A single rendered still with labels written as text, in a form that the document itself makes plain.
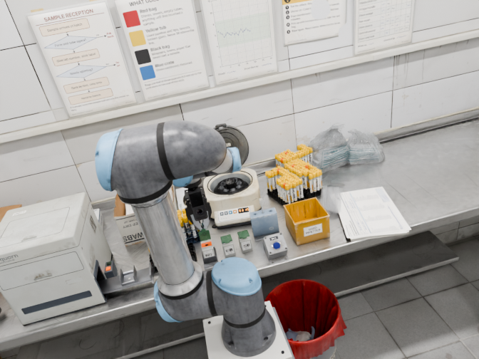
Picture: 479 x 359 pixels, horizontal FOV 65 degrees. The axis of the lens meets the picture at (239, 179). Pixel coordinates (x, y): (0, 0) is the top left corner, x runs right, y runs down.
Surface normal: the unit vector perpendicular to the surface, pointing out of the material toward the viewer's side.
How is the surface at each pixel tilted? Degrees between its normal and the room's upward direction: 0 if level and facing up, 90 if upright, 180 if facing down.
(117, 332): 0
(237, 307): 85
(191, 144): 67
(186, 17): 95
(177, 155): 78
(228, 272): 8
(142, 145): 48
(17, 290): 90
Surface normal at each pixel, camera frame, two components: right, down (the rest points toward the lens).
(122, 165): -0.01, 0.31
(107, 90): 0.24, 0.52
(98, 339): -0.15, -0.85
